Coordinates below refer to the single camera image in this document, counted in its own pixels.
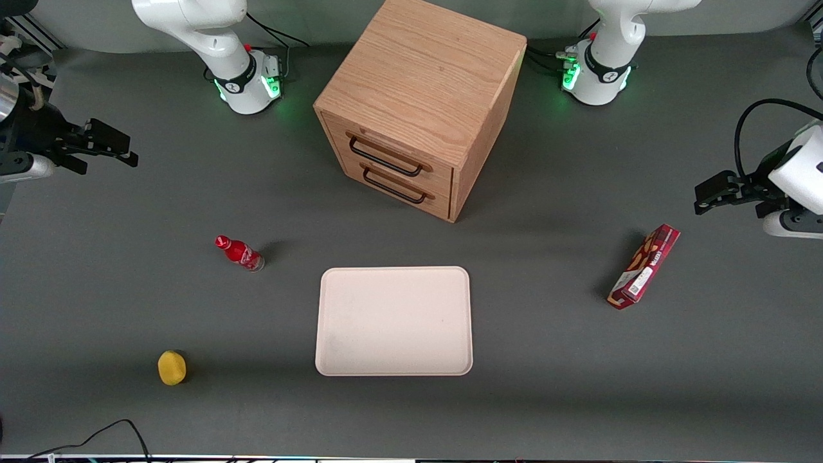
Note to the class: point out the yellow lemon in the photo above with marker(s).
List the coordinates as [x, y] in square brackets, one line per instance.
[171, 368]

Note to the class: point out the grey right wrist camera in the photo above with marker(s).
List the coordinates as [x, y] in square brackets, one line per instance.
[26, 170]

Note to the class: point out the aluminium frame profile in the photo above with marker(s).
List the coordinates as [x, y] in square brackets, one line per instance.
[815, 24]
[35, 32]

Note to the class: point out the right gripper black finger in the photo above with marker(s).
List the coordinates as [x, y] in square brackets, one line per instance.
[108, 136]
[96, 155]

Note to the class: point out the red cookie box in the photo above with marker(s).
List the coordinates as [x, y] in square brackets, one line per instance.
[643, 267]

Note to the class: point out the beige rectangular tray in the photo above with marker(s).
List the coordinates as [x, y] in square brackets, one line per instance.
[393, 321]

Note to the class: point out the wooden drawer cabinet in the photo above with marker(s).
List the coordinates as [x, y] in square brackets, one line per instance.
[424, 71]

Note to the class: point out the red soda bottle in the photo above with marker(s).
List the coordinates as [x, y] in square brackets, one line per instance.
[241, 253]

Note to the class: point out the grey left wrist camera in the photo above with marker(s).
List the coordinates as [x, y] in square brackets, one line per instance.
[794, 225]

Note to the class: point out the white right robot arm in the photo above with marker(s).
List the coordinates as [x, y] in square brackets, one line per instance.
[212, 32]

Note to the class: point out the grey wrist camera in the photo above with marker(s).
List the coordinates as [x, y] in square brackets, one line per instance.
[794, 225]
[26, 170]

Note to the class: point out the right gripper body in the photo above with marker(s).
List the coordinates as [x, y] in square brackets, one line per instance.
[37, 130]

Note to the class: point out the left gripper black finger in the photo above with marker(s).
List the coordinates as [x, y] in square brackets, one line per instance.
[765, 206]
[723, 183]

